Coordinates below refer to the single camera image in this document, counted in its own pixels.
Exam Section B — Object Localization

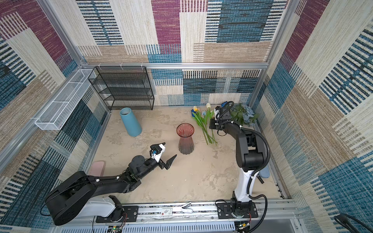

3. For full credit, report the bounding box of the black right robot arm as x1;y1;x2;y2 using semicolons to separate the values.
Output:
209;119;271;218

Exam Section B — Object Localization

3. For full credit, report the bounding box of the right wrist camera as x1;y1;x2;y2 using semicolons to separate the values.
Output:
214;106;221;120

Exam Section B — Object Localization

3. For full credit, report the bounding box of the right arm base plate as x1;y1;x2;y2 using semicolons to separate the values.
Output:
215;201;258;219

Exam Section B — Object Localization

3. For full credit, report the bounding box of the dusty blue hydrangea bunch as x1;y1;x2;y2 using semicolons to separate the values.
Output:
231;103;259;126

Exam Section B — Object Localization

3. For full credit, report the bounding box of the aluminium mounting rail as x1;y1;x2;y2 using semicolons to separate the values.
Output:
52;199;298;225

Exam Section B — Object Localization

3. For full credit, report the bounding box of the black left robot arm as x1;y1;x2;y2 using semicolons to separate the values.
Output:
45;143;176;226

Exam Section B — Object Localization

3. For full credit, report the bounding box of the pink ribbed glass vase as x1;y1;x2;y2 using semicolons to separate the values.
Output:
176;123;194;154

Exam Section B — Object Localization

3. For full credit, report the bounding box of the teal cylindrical vase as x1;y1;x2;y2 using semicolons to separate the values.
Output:
119;107;142;137

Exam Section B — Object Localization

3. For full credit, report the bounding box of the yellow tulip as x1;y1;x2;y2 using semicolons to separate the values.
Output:
192;105;215;145

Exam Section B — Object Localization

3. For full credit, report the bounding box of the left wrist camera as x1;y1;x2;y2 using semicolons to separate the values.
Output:
150;148;166;157

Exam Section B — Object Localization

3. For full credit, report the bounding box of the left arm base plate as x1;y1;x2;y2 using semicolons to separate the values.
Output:
95;205;139;223

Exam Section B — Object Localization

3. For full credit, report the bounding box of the white wire mesh basket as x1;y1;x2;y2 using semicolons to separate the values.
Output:
35;69;92;131

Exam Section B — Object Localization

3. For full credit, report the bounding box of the black white marker pen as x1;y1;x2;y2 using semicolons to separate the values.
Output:
256;175;264;184

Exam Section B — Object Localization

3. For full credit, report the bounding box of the blue glasses case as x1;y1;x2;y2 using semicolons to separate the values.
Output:
258;165;271;179

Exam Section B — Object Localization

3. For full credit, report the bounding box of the blue tulip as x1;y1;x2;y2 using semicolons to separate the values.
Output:
191;109;212;144

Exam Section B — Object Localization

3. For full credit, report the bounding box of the pink glasses case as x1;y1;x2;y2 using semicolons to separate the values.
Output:
88;161;106;177

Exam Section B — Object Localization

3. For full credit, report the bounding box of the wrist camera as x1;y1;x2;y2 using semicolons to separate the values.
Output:
214;106;221;120
150;148;166;157

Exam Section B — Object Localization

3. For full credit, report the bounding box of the black wire mesh shelf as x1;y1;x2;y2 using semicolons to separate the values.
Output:
88;66;154;110

